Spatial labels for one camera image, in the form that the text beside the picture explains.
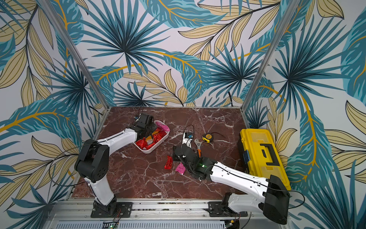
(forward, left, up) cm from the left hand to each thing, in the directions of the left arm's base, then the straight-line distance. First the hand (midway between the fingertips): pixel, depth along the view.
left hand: (155, 126), depth 95 cm
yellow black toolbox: (-23, -60, +8) cm, 65 cm away
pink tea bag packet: (-26, -18, -6) cm, 32 cm away
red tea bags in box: (-10, +6, -5) cm, 13 cm away
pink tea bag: (+1, -5, 0) cm, 5 cm away
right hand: (-20, -15, +9) cm, 27 cm away
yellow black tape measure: (-4, -36, -7) cm, 37 cm away
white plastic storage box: (-15, +2, -5) cm, 16 cm away
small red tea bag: (-23, -11, -7) cm, 26 cm away
